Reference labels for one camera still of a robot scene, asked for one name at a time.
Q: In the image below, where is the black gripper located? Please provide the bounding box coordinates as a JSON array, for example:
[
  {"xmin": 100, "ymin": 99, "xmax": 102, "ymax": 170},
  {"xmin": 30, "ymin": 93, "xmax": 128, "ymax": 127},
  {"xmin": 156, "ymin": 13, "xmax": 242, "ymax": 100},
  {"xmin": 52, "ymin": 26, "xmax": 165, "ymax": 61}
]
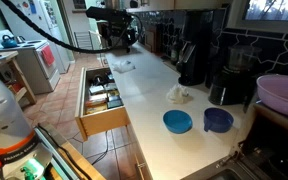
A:
[{"xmin": 100, "ymin": 20, "xmax": 139, "ymax": 54}]

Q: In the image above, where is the white plastic bag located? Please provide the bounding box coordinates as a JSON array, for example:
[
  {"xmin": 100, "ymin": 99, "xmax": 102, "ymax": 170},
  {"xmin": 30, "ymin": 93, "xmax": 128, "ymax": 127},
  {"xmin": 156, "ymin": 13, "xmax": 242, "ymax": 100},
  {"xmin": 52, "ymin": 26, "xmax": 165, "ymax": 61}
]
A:
[{"xmin": 112, "ymin": 59, "xmax": 137, "ymax": 74}]

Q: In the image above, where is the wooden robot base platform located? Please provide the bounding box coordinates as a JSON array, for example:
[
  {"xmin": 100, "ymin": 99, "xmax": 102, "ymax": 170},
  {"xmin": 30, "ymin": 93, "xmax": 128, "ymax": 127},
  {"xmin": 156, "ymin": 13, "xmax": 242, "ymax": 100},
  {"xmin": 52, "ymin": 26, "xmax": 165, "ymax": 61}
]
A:
[{"xmin": 37, "ymin": 123, "xmax": 107, "ymax": 180}]

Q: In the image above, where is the open wooden drawer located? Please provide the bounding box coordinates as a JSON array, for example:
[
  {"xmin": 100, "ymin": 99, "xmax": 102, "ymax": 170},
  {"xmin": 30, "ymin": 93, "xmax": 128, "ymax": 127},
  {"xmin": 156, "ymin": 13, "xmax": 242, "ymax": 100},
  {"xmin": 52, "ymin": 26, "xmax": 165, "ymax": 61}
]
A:
[{"xmin": 74, "ymin": 67, "xmax": 132, "ymax": 142}]

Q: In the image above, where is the wooden cutting board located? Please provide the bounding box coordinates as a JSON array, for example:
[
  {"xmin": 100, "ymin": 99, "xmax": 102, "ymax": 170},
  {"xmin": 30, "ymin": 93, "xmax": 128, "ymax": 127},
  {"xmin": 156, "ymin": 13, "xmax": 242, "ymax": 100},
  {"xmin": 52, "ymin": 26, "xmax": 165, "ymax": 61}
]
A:
[{"xmin": 144, "ymin": 25, "xmax": 162, "ymax": 54}]

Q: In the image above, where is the dark glass bottle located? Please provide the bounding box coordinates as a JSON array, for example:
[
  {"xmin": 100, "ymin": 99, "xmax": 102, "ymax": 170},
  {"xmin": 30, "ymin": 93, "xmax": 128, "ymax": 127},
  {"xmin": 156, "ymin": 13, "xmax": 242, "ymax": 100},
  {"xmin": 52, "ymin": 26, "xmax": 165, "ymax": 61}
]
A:
[{"xmin": 169, "ymin": 35, "xmax": 182, "ymax": 66}]

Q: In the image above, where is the dark blue box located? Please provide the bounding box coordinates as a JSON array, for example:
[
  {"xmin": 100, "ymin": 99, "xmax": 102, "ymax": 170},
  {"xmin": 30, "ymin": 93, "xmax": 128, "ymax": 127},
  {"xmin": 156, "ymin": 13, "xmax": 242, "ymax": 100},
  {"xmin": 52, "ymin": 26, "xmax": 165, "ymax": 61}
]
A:
[{"xmin": 106, "ymin": 96, "xmax": 124, "ymax": 109}]

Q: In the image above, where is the crumpled white cloth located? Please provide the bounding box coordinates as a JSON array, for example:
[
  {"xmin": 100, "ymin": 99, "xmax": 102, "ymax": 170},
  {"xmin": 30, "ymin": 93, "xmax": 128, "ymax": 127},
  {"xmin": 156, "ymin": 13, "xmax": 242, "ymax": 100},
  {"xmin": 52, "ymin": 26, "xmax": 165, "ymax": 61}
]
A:
[{"xmin": 165, "ymin": 83, "xmax": 190, "ymax": 104}]

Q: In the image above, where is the black coffee maker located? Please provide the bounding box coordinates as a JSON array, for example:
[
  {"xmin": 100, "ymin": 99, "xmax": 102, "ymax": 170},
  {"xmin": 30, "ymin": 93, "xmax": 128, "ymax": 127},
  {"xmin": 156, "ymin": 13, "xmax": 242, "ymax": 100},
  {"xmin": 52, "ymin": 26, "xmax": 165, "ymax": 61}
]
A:
[{"xmin": 177, "ymin": 9, "xmax": 227, "ymax": 87}]

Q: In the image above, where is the yellow box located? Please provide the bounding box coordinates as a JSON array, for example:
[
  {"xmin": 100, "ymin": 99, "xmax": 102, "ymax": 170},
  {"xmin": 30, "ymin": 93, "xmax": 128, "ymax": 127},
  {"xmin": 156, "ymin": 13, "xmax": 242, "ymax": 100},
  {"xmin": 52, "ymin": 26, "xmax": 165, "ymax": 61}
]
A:
[{"xmin": 85, "ymin": 103, "xmax": 108, "ymax": 115}]

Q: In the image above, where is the red towel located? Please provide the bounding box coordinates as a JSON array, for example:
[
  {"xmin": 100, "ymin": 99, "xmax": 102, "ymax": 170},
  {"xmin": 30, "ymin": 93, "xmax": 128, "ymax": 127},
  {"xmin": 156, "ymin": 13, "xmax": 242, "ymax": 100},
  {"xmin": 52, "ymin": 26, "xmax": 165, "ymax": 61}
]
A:
[{"xmin": 40, "ymin": 45, "xmax": 56, "ymax": 67}]

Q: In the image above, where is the white refrigerator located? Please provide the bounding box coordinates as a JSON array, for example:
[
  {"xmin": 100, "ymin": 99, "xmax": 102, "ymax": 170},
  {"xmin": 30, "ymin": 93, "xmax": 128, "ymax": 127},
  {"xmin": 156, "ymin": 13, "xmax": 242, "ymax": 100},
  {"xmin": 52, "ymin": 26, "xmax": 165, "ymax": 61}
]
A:
[{"xmin": 0, "ymin": 0, "xmax": 72, "ymax": 75}]

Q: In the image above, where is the light blue bowl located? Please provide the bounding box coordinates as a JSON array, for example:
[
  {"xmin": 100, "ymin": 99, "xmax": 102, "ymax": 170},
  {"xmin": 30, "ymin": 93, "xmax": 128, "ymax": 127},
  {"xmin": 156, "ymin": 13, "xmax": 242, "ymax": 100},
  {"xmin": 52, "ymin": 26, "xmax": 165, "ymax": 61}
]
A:
[{"xmin": 162, "ymin": 109, "xmax": 194, "ymax": 135}]

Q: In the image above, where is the white kitchen stove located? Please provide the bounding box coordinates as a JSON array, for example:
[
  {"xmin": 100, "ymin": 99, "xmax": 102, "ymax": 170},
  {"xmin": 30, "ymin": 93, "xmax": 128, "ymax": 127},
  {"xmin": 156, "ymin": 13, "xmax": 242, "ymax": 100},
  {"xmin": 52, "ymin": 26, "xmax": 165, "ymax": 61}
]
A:
[{"xmin": 0, "ymin": 29, "xmax": 62, "ymax": 95}]

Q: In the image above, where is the dark blue cup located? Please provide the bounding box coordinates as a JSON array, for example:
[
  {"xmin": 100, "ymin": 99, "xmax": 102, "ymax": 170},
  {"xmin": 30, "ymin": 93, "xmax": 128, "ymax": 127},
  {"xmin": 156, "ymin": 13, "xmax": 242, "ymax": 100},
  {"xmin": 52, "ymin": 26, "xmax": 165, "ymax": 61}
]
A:
[{"xmin": 203, "ymin": 107, "xmax": 235, "ymax": 134}]

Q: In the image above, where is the blue teapot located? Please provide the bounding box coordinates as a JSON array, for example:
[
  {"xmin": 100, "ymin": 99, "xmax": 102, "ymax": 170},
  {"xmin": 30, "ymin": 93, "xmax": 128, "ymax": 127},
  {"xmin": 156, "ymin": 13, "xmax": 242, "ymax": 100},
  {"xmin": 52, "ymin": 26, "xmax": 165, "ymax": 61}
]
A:
[{"xmin": 0, "ymin": 34, "xmax": 19, "ymax": 49}]

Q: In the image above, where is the wooden side table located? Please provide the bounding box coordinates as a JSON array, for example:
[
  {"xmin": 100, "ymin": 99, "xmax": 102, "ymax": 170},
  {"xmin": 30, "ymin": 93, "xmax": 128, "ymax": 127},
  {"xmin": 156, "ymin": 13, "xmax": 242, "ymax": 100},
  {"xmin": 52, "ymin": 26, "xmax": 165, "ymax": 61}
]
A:
[{"xmin": 0, "ymin": 50, "xmax": 38, "ymax": 108}]

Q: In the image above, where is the window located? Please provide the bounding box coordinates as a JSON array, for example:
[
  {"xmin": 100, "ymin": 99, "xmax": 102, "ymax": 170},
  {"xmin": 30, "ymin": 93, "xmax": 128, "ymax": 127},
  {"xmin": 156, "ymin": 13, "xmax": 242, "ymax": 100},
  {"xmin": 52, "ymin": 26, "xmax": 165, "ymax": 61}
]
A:
[{"xmin": 227, "ymin": 0, "xmax": 288, "ymax": 34}]

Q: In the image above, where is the metal sink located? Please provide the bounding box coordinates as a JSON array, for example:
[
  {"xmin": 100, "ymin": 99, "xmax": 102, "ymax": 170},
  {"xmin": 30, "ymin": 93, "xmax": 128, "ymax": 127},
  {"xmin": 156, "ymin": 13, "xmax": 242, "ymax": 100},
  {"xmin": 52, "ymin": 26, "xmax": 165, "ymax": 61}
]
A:
[{"xmin": 180, "ymin": 156, "xmax": 262, "ymax": 180}]

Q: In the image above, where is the purple plastic bowl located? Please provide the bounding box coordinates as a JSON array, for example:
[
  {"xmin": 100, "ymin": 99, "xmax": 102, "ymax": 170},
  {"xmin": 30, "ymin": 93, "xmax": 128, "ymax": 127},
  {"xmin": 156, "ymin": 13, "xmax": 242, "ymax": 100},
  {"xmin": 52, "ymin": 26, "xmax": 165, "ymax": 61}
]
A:
[{"xmin": 256, "ymin": 73, "xmax": 288, "ymax": 120}]

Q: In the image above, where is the black dish rack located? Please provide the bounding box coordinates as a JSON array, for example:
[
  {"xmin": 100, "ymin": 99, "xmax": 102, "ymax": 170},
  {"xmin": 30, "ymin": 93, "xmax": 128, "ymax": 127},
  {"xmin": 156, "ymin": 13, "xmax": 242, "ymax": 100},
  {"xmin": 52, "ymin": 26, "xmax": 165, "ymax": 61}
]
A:
[{"xmin": 238, "ymin": 103, "xmax": 288, "ymax": 180}]

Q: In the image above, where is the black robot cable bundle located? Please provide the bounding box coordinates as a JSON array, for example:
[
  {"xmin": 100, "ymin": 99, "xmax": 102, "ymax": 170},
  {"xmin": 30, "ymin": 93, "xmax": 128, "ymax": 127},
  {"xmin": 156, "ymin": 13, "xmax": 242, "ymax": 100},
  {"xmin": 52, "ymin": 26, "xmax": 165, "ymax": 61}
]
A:
[{"xmin": 0, "ymin": 0, "xmax": 144, "ymax": 55}]

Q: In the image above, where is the black floor cable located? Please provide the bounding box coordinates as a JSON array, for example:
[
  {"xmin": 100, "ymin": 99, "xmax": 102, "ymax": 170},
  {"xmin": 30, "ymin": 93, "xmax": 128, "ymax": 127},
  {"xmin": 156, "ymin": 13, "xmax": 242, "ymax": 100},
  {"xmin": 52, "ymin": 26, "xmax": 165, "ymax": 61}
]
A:
[{"xmin": 91, "ymin": 130, "xmax": 110, "ymax": 166}]

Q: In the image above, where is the black cable on platform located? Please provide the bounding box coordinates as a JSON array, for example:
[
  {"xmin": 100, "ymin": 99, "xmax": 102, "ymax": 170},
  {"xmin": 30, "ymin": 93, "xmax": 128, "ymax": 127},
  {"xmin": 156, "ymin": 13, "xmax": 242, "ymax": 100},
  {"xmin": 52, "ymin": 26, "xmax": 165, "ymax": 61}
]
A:
[{"xmin": 37, "ymin": 124, "xmax": 93, "ymax": 180}]

